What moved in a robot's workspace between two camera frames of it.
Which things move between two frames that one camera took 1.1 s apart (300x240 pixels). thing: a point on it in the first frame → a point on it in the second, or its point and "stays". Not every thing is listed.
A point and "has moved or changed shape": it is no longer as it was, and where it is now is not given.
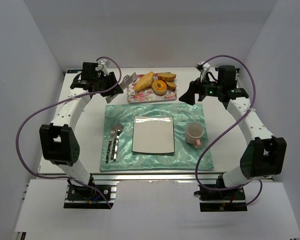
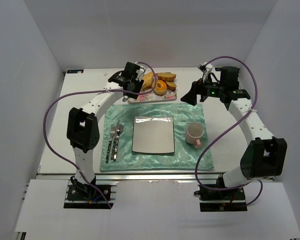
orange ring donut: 158,90 stays
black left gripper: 109,81 → 132,88
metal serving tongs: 126,80 has moved or changed shape
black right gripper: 196,89 stays
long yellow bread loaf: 144,81 stays
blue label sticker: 73,71 stays
